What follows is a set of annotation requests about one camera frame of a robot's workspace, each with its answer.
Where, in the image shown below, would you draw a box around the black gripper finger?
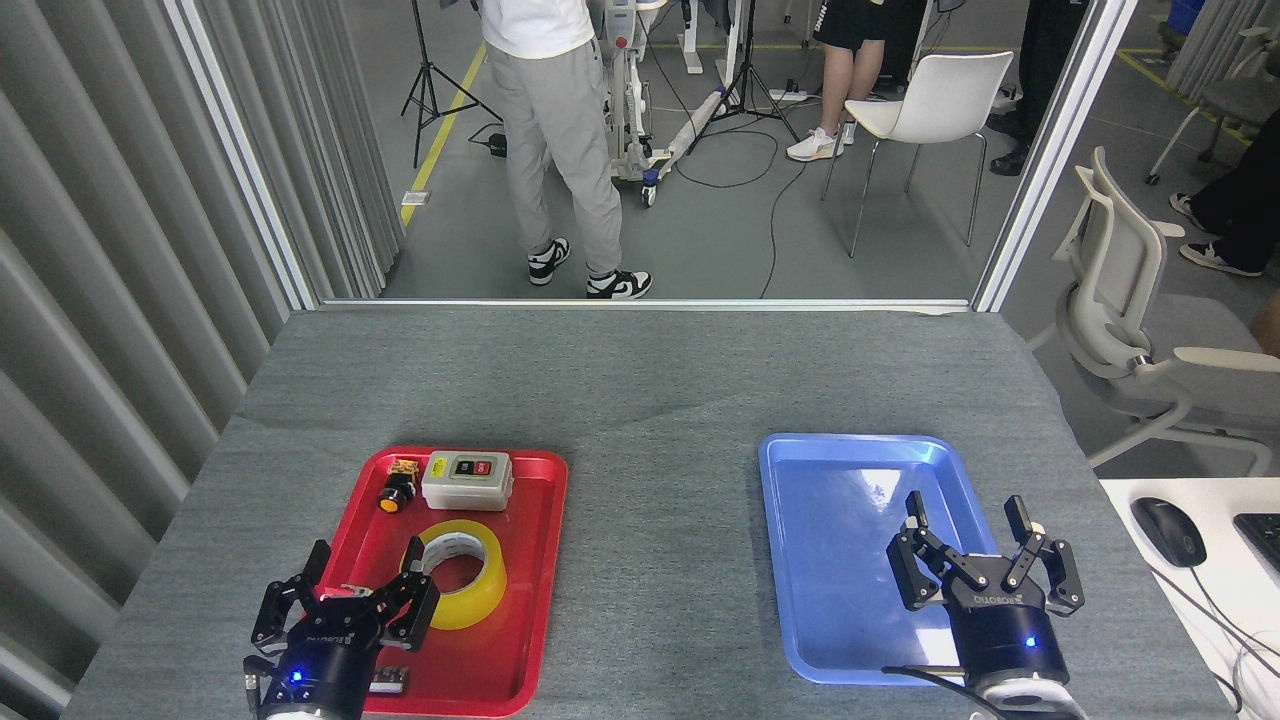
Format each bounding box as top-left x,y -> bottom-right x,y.
375,537 -> 442,652
887,490 -> 977,613
1002,495 -> 1087,616
250,540 -> 332,651

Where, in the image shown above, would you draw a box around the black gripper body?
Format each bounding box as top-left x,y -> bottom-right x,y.
945,557 -> 1071,693
245,595 -> 387,720

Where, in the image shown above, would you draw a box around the yellow tape roll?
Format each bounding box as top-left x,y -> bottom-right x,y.
400,518 -> 508,632

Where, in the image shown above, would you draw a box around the red plastic tray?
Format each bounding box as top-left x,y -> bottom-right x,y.
300,445 -> 569,718

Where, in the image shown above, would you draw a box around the blue plastic tray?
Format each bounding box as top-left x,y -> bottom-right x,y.
757,432 -> 1039,687

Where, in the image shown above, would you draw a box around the orange push button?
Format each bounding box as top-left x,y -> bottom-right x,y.
377,459 -> 422,515

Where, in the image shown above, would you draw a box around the black computer mouse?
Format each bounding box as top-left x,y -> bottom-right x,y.
1131,497 -> 1208,569

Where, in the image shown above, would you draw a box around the white desk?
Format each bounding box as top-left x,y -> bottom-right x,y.
1100,477 -> 1280,720

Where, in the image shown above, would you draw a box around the black keyboard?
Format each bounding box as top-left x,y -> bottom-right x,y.
1233,513 -> 1280,576

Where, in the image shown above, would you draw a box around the grey office chair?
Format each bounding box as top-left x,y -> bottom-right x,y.
1030,147 -> 1280,478

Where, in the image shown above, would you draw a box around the silver crossbar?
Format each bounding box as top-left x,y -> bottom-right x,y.
318,296 -> 976,314

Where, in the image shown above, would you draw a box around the seated person's legs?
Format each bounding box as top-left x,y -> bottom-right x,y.
1170,108 -> 1280,278

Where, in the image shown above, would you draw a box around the white plastic chair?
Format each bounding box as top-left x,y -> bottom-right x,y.
822,50 -> 1015,259

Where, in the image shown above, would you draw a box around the person with bare legs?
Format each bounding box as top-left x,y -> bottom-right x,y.
785,0 -> 936,163

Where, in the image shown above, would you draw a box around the person in sneakers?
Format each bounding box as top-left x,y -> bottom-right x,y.
478,0 -> 653,301

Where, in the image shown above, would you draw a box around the black tripod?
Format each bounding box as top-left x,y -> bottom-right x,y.
686,0 -> 801,156
400,0 -> 504,169

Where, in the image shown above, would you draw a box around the grey chair with metal legs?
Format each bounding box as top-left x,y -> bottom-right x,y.
1145,25 -> 1280,186

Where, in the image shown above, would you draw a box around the person in dark shoes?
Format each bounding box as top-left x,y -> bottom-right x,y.
985,0 -> 1088,178

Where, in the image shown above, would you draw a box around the white stand on wheels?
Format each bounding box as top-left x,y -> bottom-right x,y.
590,0 -> 733,208

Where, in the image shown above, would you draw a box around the white two-button switch box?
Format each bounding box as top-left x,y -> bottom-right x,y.
421,451 -> 514,512

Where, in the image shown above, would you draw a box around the black mouse cable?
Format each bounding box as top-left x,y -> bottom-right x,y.
1145,560 -> 1280,681

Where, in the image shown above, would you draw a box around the black floor cable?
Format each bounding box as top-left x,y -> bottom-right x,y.
675,125 -> 813,299

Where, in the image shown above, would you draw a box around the silver post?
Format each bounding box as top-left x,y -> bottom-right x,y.
165,0 -> 321,311
972,0 -> 1141,313

